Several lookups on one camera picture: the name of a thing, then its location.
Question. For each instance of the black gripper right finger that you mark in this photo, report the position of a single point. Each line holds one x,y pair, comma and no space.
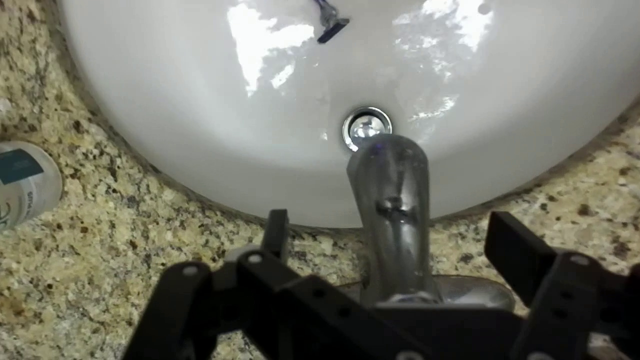
558,287

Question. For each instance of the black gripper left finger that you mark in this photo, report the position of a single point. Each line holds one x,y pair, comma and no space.
277,230

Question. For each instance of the chrome tap with handle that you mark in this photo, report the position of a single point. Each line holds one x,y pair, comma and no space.
391,185

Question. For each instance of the white oval sink basin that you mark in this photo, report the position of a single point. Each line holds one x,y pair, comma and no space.
238,103

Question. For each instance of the chrome sink drain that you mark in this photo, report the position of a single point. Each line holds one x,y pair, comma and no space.
362,124

